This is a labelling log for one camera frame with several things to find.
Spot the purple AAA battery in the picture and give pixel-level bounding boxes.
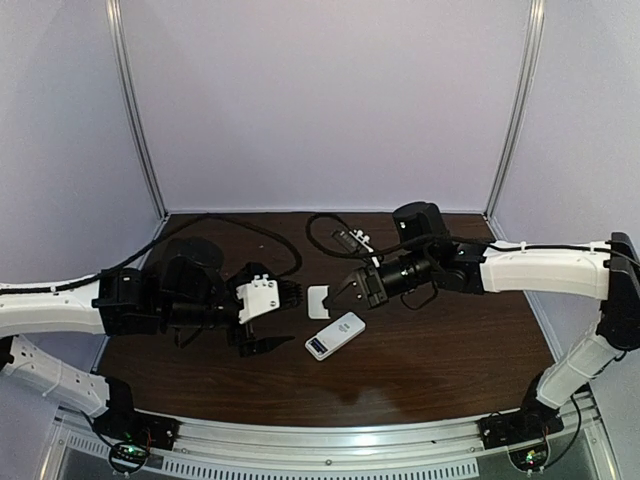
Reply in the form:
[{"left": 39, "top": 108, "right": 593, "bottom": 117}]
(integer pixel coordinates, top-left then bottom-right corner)
[{"left": 308, "top": 338, "right": 327, "bottom": 355}]

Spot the left aluminium frame post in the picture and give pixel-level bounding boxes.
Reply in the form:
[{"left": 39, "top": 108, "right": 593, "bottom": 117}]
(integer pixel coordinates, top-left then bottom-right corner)
[{"left": 105, "top": 0, "right": 168, "bottom": 219}]

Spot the round circuit board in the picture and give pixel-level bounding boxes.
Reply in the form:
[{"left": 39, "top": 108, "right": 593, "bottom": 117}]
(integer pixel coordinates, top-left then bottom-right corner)
[
  {"left": 507, "top": 443, "right": 550, "bottom": 474},
  {"left": 107, "top": 442, "right": 150, "bottom": 475}
]

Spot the right round circuit board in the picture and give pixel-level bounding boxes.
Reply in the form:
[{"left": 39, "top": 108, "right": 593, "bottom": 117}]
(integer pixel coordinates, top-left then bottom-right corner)
[{"left": 507, "top": 443, "right": 550, "bottom": 474}]

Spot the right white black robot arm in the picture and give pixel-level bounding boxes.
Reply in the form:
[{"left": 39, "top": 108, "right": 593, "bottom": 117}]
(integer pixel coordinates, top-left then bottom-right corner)
[{"left": 311, "top": 201, "right": 639, "bottom": 442}]

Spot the white remote control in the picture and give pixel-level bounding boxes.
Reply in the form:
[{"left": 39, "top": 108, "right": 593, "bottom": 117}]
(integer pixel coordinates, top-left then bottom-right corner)
[{"left": 305, "top": 312, "right": 366, "bottom": 362}]

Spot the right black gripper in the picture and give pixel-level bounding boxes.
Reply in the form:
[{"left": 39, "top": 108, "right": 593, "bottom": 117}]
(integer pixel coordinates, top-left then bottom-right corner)
[{"left": 323, "top": 248, "right": 436, "bottom": 310}]

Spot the aluminium frame post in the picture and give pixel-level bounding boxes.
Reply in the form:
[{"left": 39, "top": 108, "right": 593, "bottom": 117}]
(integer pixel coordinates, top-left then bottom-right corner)
[
  {"left": 105, "top": 0, "right": 168, "bottom": 219},
  {"left": 484, "top": 0, "right": 546, "bottom": 220}
]

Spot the right aluminium frame post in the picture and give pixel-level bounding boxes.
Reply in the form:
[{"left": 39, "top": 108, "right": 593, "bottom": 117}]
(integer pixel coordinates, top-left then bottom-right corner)
[{"left": 484, "top": 0, "right": 546, "bottom": 220}]

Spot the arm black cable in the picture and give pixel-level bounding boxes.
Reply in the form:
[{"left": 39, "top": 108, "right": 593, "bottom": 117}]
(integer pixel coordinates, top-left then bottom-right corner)
[
  {"left": 0, "top": 213, "right": 304, "bottom": 296},
  {"left": 305, "top": 213, "right": 381, "bottom": 261}
]

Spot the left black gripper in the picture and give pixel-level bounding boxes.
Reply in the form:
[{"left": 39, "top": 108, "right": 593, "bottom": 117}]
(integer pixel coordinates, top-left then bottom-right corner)
[{"left": 161, "top": 261, "right": 291, "bottom": 357}]

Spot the left round circuit board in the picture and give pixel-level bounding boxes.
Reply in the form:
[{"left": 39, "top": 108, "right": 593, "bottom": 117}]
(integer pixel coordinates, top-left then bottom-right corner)
[{"left": 107, "top": 442, "right": 150, "bottom": 475}]

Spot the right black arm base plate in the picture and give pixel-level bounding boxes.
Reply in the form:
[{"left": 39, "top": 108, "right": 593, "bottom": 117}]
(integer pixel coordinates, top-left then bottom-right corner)
[{"left": 477, "top": 410, "right": 564, "bottom": 450}]

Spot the white battery cover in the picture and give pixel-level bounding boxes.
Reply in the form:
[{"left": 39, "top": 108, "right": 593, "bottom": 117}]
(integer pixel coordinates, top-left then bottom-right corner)
[{"left": 307, "top": 285, "right": 330, "bottom": 320}]

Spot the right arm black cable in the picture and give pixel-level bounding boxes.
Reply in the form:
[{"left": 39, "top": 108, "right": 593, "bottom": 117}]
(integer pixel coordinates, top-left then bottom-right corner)
[{"left": 305, "top": 213, "right": 381, "bottom": 261}]

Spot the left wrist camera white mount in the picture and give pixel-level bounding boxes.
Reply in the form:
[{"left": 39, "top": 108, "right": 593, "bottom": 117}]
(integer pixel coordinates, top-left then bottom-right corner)
[{"left": 236, "top": 274, "right": 280, "bottom": 325}]

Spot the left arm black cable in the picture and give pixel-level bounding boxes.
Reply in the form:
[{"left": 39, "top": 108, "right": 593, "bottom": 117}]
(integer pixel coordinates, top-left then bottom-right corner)
[{"left": 0, "top": 213, "right": 304, "bottom": 296}]

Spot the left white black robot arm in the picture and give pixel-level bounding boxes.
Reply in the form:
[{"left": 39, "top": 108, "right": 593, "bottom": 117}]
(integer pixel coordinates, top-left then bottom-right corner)
[{"left": 1, "top": 237, "right": 302, "bottom": 444}]

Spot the curved aluminium front rail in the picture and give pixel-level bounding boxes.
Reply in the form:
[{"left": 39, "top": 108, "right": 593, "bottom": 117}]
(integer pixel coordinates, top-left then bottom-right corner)
[{"left": 39, "top": 392, "right": 616, "bottom": 480}]

